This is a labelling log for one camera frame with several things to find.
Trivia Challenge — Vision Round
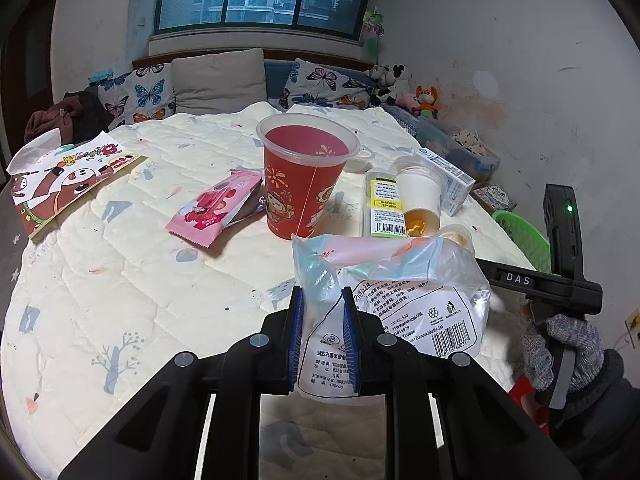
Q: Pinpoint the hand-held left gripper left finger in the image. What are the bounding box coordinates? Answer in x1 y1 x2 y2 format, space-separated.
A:
57 285 306 480

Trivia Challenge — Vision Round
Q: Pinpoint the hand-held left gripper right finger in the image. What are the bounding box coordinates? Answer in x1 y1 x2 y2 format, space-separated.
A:
341 286 583 480

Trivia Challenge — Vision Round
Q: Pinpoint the green plastic basket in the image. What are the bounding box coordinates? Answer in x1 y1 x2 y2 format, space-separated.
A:
491 209 553 275

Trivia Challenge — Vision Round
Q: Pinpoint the clear printed plastic bag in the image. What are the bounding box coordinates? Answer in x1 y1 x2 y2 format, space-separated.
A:
291 233 493 407

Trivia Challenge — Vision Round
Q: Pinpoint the person's right forearm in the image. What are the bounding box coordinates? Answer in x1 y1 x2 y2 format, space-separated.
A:
537 347 640 468

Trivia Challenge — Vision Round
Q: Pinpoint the person's right hand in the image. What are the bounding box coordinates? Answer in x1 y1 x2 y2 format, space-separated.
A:
522 312 606 392

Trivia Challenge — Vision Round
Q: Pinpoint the cardboard box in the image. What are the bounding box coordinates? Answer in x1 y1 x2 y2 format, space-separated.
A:
472 184 518 213

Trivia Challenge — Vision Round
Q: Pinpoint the small jelly cup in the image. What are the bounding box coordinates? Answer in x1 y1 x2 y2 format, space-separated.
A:
434 224 475 252

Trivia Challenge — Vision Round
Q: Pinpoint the blue and white carton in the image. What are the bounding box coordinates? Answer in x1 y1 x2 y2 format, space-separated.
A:
413 147 476 217

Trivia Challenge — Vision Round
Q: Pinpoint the clear plastic storage box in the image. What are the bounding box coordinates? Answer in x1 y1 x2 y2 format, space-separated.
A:
415 120 501 184

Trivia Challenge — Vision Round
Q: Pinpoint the yellow label bottle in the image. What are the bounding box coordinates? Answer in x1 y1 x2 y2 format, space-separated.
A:
363 167 407 239

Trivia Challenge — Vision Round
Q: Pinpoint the white pudding cup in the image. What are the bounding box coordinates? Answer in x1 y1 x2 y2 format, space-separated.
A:
389 156 447 238

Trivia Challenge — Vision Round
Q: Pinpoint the red paper cup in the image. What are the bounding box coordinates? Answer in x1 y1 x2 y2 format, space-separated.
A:
256 113 362 241

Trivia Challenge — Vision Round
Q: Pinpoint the pink snack packet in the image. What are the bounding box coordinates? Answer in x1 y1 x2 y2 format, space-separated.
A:
166 169 266 251

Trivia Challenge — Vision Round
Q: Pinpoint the red plastic stool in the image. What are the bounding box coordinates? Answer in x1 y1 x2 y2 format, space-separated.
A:
507 375 551 436

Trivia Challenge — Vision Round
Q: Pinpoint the small clear plastic cup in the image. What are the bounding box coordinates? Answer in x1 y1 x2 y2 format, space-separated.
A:
345 147 374 175

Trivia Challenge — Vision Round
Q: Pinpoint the orange fox plush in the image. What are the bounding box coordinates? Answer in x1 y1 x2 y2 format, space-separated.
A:
414 85 442 120

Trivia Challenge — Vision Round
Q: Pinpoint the blue striped cloth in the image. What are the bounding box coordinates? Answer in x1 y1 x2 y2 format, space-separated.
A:
387 107 426 134

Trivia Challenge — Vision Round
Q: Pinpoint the black and white cow plush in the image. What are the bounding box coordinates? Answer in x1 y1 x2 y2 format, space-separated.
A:
364 64 412 108

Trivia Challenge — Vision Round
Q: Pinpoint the butterfly print pillow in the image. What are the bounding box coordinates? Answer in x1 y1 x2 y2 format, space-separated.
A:
279 57 373 111
97 62 177 131

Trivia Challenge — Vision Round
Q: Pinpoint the blue cushion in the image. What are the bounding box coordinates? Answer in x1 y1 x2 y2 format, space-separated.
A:
264 60 301 107

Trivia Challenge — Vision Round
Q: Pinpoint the grey pillow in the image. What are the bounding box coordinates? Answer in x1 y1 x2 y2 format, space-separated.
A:
170 47 268 116

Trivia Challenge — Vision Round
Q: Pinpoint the cartoon printed paper bag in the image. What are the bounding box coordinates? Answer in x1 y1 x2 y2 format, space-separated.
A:
7 129 146 240

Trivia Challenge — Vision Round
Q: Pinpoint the dark clothes pile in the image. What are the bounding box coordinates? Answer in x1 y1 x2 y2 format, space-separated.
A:
25 91 115 146

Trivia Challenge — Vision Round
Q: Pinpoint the green paper wall decoration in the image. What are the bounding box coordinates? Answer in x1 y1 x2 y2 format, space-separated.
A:
361 5 387 59

